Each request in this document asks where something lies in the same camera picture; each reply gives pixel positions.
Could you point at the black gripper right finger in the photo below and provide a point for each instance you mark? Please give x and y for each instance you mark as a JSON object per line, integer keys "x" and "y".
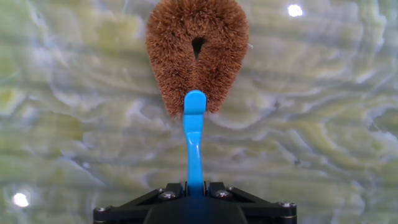
{"x": 267, "y": 211}

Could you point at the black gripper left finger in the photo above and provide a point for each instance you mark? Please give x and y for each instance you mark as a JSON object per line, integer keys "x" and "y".
{"x": 124, "y": 210}

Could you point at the green marble pattern mat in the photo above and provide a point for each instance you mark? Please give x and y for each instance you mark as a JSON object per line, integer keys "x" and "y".
{"x": 93, "y": 140}

